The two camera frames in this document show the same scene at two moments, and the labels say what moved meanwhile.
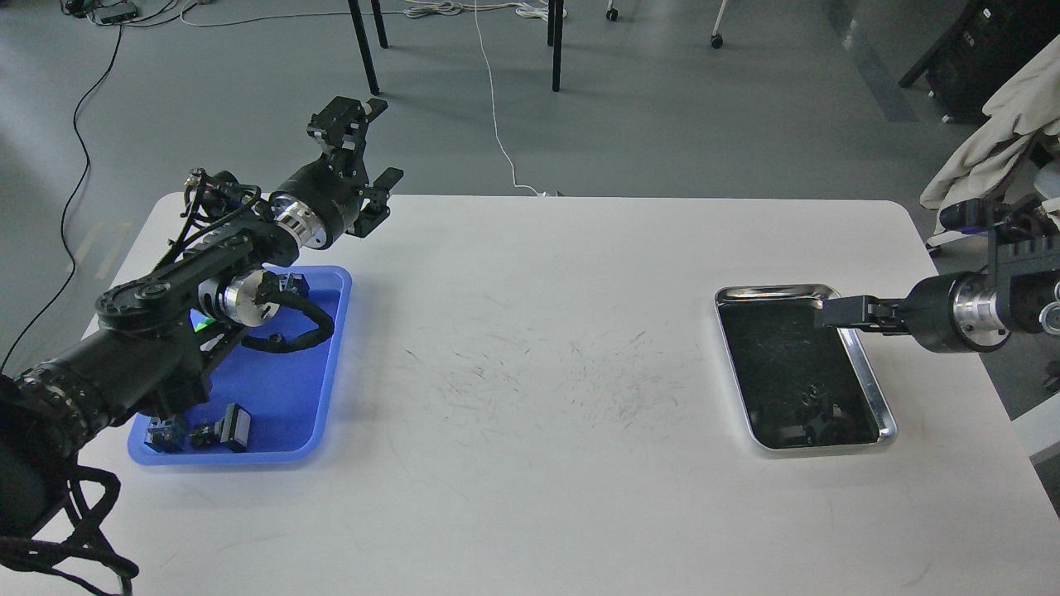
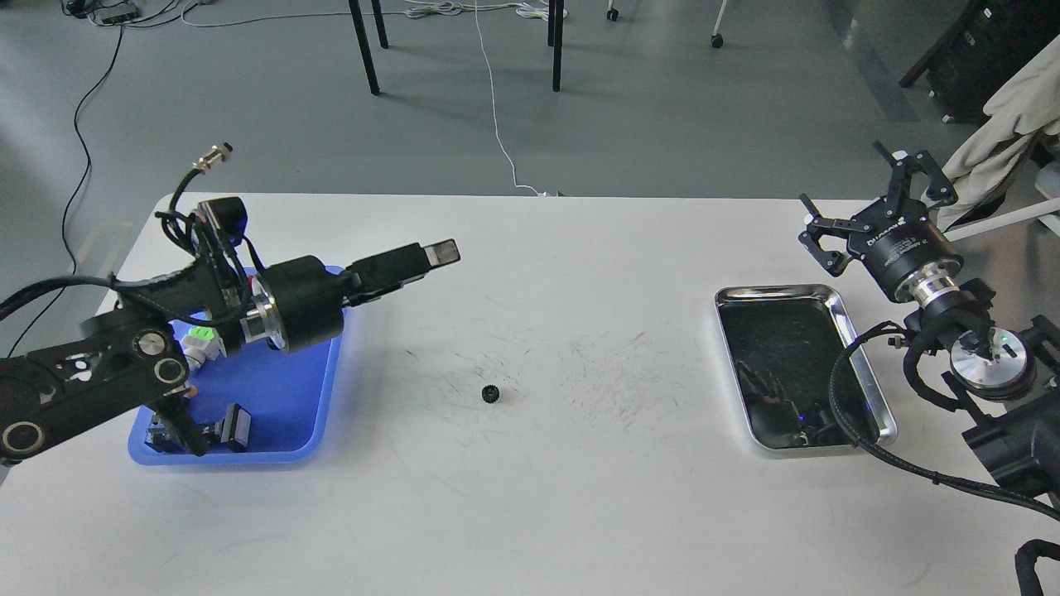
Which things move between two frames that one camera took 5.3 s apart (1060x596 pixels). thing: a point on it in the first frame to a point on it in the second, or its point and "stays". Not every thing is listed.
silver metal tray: (800, 386) stays
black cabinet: (975, 56) stays
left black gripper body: (319, 204) to (305, 297)
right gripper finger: (888, 314) to (938, 189)
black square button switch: (233, 431) stays
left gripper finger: (376, 210) to (388, 271)
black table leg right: (555, 27) stays
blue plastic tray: (289, 395) stays
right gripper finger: (1004, 220) to (834, 262)
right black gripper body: (957, 312) to (899, 247)
